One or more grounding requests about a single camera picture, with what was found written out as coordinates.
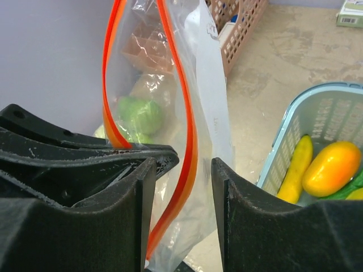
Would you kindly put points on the yellow star fruit toy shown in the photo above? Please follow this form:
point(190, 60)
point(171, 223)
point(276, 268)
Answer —
point(356, 195)

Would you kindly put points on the white blue packet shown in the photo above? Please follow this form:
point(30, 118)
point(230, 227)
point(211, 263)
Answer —
point(227, 29)

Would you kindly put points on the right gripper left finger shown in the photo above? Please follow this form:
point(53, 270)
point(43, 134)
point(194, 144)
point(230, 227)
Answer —
point(105, 232)

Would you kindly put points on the small green white box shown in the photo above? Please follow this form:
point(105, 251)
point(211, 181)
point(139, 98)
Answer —
point(350, 14)

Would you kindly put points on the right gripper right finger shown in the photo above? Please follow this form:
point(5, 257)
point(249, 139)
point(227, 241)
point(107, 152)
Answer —
point(259, 232)

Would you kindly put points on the orange mango toy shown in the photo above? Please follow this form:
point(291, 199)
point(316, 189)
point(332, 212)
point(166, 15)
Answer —
point(332, 169)

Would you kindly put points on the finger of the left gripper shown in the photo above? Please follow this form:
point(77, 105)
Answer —
point(63, 177)
point(26, 136)

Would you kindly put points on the yellow banana toy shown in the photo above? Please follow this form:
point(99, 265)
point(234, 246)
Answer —
point(291, 187)

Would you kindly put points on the clear orange-zip bag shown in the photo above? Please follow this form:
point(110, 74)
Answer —
point(178, 38)
point(162, 89)

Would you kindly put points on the green chili pepper toy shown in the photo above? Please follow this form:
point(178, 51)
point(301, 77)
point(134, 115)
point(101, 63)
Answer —
point(354, 184)

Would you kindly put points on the light blue plastic basket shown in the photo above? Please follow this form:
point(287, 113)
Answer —
point(328, 113)

